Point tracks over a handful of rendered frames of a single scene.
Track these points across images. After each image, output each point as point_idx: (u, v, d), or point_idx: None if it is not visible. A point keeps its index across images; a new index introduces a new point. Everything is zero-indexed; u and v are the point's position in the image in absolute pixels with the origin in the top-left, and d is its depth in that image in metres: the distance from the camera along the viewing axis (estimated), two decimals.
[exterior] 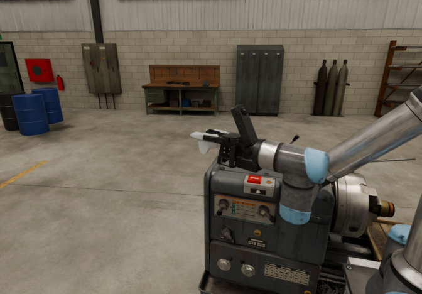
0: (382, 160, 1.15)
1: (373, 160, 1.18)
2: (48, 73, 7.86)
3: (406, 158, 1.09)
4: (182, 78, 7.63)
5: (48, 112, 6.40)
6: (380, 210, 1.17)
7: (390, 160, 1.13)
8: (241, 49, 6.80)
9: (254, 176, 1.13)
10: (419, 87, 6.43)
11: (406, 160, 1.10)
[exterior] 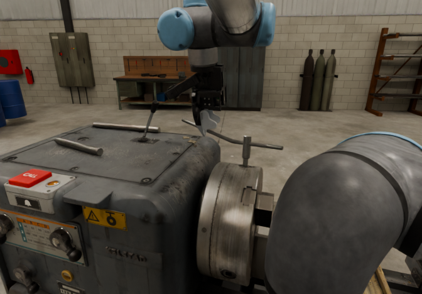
0: (212, 131, 0.75)
1: (220, 136, 0.72)
2: (15, 65, 7.32)
3: (190, 121, 0.79)
4: (159, 71, 7.08)
5: (7, 106, 5.86)
6: None
7: None
8: None
9: (35, 171, 0.58)
10: (413, 78, 5.88)
11: (189, 124, 0.79)
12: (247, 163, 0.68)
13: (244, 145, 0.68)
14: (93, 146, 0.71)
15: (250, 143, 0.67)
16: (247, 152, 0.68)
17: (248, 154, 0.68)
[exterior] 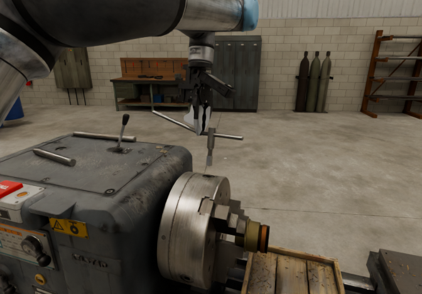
0: (181, 123, 0.78)
1: (188, 127, 0.76)
2: None
3: (161, 114, 0.82)
4: (156, 73, 7.13)
5: None
6: (243, 242, 0.67)
7: (174, 120, 0.80)
8: (215, 39, 6.30)
9: (7, 183, 0.62)
10: (407, 80, 5.93)
11: (160, 116, 0.82)
12: (211, 152, 0.72)
13: (208, 136, 0.72)
14: (67, 157, 0.76)
15: (214, 134, 0.71)
16: (211, 143, 0.71)
17: (213, 144, 0.72)
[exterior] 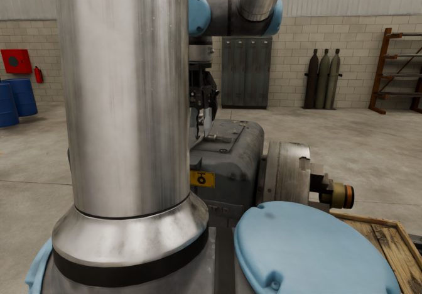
0: None
1: (191, 144, 0.71)
2: (24, 64, 7.45)
3: None
4: None
5: (19, 104, 5.99)
6: (332, 198, 0.76)
7: None
8: (227, 37, 6.39)
9: None
10: (416, 76, 6.02)
11: None
12: (219, 136, 0.78)
13: (204, 133, 0.78)
14: None
15: (203, 133, 0.79)
16: (210, 134, 0.78)
17: (212, 135, 0.79)
